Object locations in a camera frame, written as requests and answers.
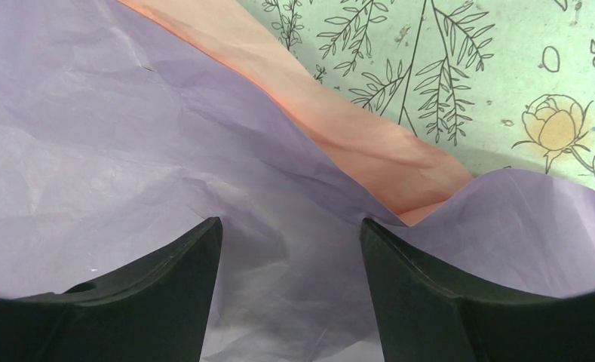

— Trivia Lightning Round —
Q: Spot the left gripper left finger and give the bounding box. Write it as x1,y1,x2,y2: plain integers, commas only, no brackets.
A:
0,217,222,361

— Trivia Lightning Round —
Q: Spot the floral patterned table mat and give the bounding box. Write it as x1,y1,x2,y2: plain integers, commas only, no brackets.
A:
243,0,595,190

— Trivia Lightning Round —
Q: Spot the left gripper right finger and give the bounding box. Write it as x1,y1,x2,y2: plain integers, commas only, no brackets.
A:
360,219,595,362

